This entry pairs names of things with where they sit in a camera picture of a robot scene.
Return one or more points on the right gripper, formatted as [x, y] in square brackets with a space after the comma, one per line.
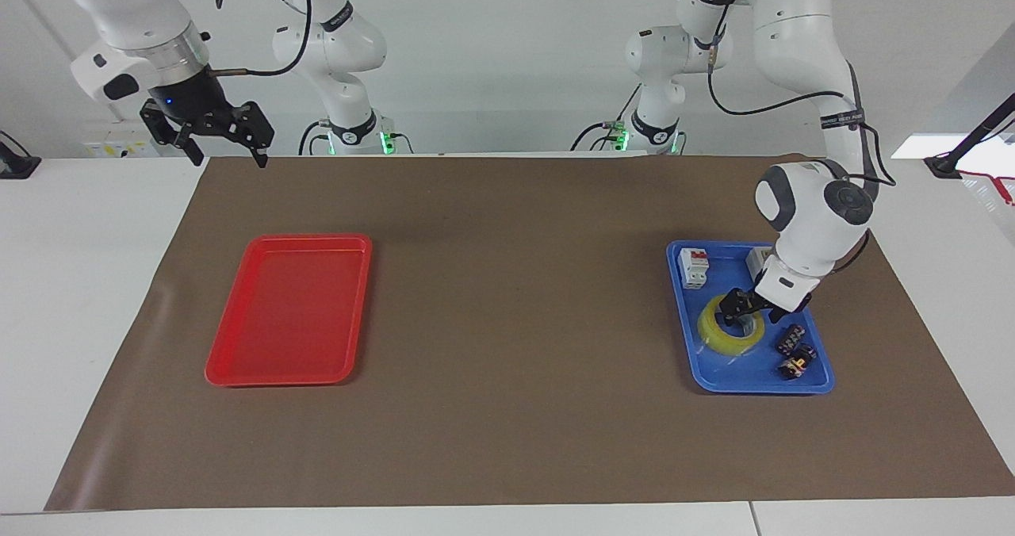
[190, 96]

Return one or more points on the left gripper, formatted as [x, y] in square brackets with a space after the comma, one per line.
[774, 312]

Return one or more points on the yellow tape roll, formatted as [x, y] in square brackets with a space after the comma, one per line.
[718, 338]

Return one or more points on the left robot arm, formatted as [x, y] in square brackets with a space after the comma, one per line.
[801, 28]

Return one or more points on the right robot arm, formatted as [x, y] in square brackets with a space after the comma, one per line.
[151, 21]

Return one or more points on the white electrical module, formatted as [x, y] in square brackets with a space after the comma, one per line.
[757, 260]

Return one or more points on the black terminal block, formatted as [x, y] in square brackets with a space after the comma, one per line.
[797, 361]
[791, 338]

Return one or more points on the blue plastic tray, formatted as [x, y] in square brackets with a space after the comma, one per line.
[745, 373]

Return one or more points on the black stand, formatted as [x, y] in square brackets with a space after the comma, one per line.
[979, 135]
[16, 165]

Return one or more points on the red plastic tray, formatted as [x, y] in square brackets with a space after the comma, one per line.
[289, 310]

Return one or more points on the white circuit breaker red switch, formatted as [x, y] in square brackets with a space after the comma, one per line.
[694, 266]

